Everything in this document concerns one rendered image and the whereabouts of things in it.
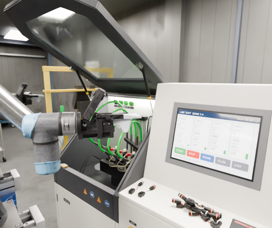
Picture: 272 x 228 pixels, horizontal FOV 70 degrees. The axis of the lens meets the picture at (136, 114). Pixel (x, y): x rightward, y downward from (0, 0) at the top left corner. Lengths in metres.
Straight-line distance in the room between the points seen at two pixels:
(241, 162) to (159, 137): 0.45
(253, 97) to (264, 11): 1.81
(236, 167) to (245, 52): 1.89
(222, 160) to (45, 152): 0.77
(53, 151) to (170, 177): 0.71
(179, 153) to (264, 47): 1.84
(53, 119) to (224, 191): 0.82
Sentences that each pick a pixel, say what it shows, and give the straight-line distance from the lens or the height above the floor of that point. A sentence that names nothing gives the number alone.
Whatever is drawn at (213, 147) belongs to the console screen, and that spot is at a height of 1.24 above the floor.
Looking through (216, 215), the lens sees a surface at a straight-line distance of 0.99.
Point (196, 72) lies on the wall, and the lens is 2.99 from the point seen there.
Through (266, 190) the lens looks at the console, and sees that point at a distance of 1.03.
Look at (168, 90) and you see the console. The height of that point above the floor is 1.51.
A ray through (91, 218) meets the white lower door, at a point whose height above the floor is 0.70.
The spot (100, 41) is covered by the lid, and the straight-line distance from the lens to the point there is 1.12.
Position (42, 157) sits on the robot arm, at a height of 1.35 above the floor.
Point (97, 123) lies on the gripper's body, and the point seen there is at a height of 1.44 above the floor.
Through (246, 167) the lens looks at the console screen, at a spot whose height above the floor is 1.19.
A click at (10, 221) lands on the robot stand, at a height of 1.04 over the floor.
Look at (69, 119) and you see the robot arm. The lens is 0.63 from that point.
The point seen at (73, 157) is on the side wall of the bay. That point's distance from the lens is 1.70.
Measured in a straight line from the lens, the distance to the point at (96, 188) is 1.27.
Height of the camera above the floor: 1.58
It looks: 10 degrees down
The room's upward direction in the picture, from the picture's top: straight up
